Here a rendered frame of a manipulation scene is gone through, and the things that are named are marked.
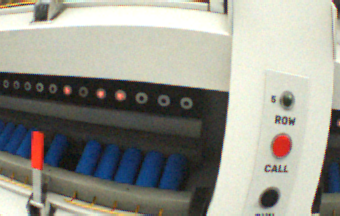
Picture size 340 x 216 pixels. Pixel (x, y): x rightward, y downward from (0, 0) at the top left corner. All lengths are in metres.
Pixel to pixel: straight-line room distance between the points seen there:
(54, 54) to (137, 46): 0.07
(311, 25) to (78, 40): 0.19
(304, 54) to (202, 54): 0.08
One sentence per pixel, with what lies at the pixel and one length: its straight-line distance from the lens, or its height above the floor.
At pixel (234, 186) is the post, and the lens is 0.44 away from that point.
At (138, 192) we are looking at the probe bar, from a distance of 0.53.
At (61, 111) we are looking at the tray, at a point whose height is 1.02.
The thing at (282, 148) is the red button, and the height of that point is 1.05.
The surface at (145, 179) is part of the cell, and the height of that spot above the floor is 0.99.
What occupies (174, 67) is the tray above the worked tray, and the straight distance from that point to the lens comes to 0.44.
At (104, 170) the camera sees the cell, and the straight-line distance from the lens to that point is 0.56.
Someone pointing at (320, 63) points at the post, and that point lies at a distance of 0.43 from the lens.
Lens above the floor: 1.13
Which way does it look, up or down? 9 degrees down
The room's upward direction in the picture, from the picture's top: 6 degrees clockwise
